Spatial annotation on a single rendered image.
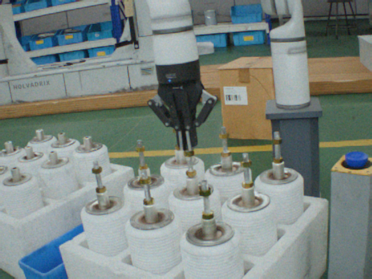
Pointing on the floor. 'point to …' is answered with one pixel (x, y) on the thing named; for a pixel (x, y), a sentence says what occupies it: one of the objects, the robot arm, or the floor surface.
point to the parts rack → (121, 26)
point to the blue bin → (48, 258)
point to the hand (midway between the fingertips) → (186, 139)
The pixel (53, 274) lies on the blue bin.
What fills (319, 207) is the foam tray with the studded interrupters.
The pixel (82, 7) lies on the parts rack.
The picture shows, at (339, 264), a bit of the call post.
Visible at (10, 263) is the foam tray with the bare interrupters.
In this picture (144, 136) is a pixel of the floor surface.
